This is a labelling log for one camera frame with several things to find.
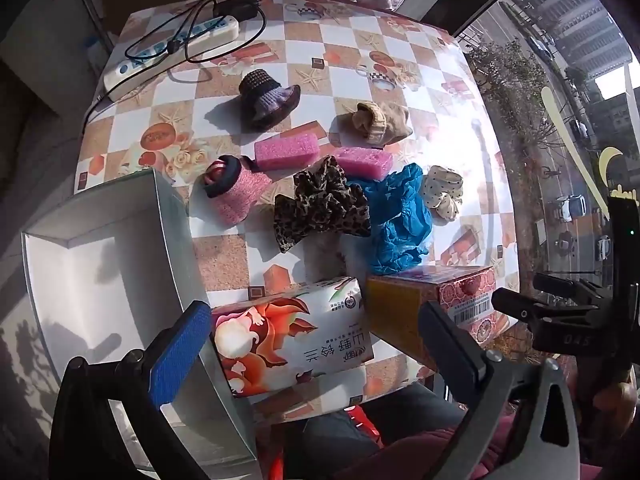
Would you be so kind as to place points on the cream polka dot sock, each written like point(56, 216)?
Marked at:
point(442, 192)

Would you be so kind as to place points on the checkered printed tablecloth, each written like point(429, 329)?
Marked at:
point(310, 65)

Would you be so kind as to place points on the yellow curved stripe decal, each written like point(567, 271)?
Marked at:
point(565, 135)

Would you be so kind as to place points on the red white striped sock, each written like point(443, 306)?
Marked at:
point(215, 172)

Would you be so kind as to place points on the person's maroon clothing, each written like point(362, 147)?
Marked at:
point(400, 455)

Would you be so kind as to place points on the beige knit hat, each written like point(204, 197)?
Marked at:
point(375, 122)

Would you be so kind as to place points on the white cardboard box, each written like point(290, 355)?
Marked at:
point(100, 270)

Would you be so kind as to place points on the high-rise building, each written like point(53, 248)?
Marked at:
point(570, 5)

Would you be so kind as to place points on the white power strip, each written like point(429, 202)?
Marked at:
point(200, 42)

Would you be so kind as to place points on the white cabinet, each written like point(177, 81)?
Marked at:
point(45, 35)

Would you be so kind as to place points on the leopard print cloth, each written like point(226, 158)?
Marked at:
point(320, 200)

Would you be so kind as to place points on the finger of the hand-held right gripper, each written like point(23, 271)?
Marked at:
point(567, 287)
point(540, 316)

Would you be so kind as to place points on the blue cloth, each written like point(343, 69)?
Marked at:
point(400, 220)

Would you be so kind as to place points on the pink sock with dark cuff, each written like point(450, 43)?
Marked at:
point(242, 192)

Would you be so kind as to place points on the brown and purple knit hat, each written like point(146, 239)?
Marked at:
point(265, 97)

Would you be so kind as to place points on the bare tree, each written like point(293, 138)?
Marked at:
point(505, 90)

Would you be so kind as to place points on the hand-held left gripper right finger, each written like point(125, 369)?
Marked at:
point(450, 345)

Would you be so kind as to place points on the yellow moon window decal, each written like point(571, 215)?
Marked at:
point(607, 160)

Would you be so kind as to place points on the person's right hand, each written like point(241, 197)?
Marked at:
point(620, 405)

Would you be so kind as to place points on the black power adapter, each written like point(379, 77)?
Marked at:
point(237, 7)

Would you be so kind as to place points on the pink sponge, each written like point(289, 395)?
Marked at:
point(287, 152)
point(362, 162)

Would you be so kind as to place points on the red and yellow carton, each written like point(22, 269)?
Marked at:
point(395, 310)

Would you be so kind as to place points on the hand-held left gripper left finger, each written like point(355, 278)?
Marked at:
point(182, 355)

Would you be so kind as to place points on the floral printed tissue pack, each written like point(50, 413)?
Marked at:
point(280, 335)

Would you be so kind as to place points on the white parked car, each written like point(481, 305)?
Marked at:
point(570, 206)

